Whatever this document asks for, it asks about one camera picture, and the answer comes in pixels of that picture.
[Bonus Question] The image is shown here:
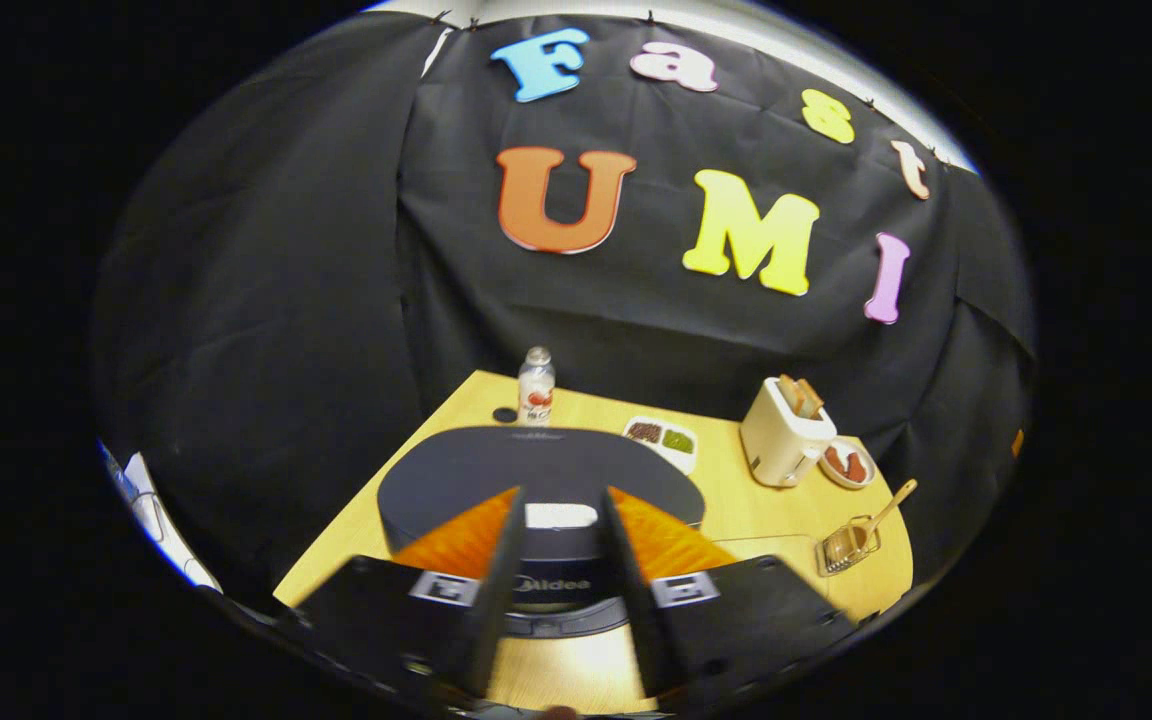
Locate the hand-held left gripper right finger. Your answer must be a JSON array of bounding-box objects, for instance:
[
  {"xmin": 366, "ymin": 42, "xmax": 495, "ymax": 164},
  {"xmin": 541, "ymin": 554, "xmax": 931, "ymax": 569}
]
[{"xmin": 601, "ymin": 487, "xmax": 857, "ymax": 701}]

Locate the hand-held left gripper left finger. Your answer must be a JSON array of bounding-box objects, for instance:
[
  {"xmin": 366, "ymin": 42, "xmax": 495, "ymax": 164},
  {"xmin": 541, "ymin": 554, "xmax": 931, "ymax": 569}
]
[{"xmin": 296, "ymin": 487, "xmax": 529, "ymax": 701}]

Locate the black rice cooker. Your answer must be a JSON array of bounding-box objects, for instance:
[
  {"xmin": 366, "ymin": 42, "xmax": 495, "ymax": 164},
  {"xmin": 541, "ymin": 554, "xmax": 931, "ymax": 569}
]
[{"xmin": 377, "ymin": 427, "xmax": 707, "ymax": 641}]

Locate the clear box of white rice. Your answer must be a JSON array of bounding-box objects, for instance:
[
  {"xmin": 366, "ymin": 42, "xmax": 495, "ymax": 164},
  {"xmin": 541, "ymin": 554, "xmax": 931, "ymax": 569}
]
[{"xmin": 711, "ymin": 533, "xmax": 837, "ymax": 611}]

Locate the wire mesh chopstick holder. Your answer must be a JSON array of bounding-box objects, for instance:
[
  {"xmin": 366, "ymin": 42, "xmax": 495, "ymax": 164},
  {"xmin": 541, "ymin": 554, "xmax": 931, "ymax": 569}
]
[{"xmin": 816, "ymin": 515, "xmax": 882, "ymax": 577}]

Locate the wooden spoon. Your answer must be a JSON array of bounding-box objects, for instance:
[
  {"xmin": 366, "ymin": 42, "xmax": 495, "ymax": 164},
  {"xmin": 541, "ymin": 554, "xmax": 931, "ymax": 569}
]
[{"xmin": 824, "ymin": 478, "xmax": 919, "ymax": 566}]

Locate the white divided dish of beans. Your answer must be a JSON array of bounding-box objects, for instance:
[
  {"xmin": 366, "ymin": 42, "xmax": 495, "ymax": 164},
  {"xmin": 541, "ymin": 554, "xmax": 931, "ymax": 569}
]
[{"xmin": 622, "ymin": 416, "xmax": 699, "ymax": 475}]

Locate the small clear bottle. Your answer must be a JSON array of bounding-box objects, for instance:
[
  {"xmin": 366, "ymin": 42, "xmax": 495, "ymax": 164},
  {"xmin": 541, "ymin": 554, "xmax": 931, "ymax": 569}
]
[{"xmin": 517, "ymin": 346, "xmax": 557, "ymax": 428}]

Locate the white toaster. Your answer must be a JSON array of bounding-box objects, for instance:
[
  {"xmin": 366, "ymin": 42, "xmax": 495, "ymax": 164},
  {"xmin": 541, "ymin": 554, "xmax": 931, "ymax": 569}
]
[{"xmin": 739, "ymin": 375, "xmax": 837, "ymax": 489}]

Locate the small plate of red food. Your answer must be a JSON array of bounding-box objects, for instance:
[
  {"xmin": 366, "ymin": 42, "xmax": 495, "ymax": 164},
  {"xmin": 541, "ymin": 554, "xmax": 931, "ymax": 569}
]
[{"xmin": 820, "ymin": 437, "xmax": 877, "ymax": 490}]

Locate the black backdrop cloth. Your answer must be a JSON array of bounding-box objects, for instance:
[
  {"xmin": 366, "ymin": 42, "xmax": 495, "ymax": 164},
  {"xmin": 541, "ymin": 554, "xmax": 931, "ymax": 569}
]
[{"xmin": 91, "ymin": 10, "xmax": 1037, "ymax": 611}]

